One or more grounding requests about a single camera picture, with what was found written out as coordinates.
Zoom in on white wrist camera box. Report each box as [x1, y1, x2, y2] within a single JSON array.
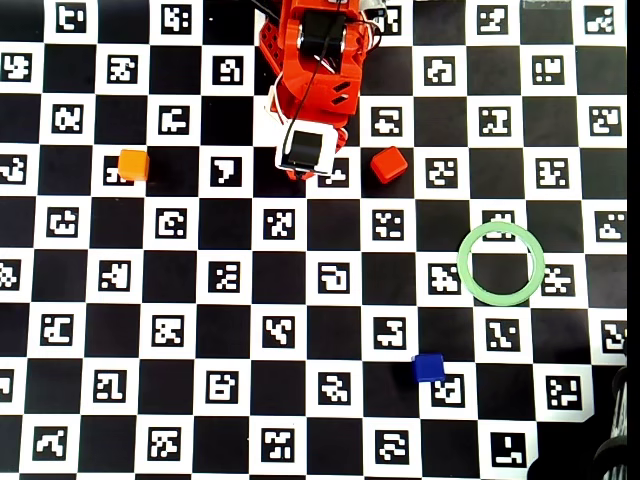
[[273, 125, 336, 182]]

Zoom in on orange cube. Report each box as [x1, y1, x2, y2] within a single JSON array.
[[117, 148, 151, 182]]

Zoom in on blue cube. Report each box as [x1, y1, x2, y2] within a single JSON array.
[[411, 352, 447, 384]]

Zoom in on red cube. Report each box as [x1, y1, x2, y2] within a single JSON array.
[[369, 145, 409, 185]]

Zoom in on black camera stand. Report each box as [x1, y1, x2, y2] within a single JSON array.
[[592, 335, 640, 480]]

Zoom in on thin black camera cable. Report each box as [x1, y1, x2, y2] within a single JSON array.
[[280, 0, 351, 174]]

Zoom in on black white marker checkerboard mat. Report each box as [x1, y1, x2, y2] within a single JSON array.
[[0, 0, 629, 480]]

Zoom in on red gripper black motor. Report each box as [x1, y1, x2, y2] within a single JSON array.
[[273, 63, 363, 154]]

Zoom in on green flat ring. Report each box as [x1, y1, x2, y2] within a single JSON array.
[[456, 221, 546, 307]]

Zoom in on white arm motor wires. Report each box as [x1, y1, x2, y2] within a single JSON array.
[[358, 7, 387, 52]]

